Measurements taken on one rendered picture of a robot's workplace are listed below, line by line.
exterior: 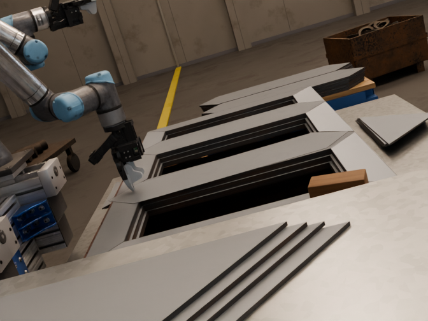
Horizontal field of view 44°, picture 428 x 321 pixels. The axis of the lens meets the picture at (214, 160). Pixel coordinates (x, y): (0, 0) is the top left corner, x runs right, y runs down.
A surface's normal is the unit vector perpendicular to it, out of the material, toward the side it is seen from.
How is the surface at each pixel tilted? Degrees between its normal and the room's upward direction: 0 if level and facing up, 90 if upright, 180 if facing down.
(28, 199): 90
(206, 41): 90
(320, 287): 0
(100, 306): 0
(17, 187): 90
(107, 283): 0
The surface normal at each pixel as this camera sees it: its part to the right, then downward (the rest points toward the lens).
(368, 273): -0.28, -0.91
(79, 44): 0.03, 0.29
